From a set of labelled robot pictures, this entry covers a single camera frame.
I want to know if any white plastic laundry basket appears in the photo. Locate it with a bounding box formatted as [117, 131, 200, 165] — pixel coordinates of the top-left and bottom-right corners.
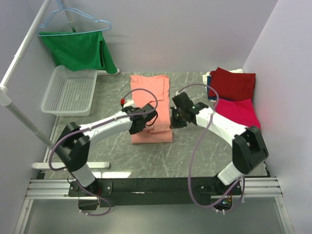
[41, 65, 98, 117]

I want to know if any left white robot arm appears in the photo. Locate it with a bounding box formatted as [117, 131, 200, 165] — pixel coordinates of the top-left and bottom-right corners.
[54, 104, 158, 196]

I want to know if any aluminium rail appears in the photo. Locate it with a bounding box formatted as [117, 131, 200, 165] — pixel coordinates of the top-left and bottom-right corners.
[25, 177, 282, 199]

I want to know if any light blue wire hanger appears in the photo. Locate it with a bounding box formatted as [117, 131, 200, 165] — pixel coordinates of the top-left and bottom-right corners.
[36, 0, 112, 37]

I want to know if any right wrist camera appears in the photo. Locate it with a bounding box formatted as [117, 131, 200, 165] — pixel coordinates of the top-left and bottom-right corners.
[172, 92, 194, 109]

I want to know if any magenta folded shirt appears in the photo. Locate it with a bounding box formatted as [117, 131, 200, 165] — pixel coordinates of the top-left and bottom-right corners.
[214, 99, 261, 129]

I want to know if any salmon pink t shirt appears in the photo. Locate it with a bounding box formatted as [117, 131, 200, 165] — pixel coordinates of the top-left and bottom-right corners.
[130, 75, 173, 144]

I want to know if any blue folded shirt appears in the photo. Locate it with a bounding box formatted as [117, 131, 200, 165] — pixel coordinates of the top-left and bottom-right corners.
[206, 75, 216, 102]

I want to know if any dark red folded shirt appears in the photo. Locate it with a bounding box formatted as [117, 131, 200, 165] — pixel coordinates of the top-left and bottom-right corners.
[208, 67, 256, 101]

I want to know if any white clothes rack frame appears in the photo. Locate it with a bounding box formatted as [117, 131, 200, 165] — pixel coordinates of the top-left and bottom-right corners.
[0, 0, 120, 170]

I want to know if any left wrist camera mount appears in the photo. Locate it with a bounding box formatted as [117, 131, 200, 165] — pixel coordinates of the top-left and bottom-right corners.
[120, 98, 135, 108]

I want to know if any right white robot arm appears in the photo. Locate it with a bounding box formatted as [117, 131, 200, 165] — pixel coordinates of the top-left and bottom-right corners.
[171, 102, 269, 195]

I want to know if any green hanging t shirt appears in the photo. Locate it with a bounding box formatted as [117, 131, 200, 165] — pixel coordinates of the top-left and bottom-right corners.
[39, 31, 117, 74]

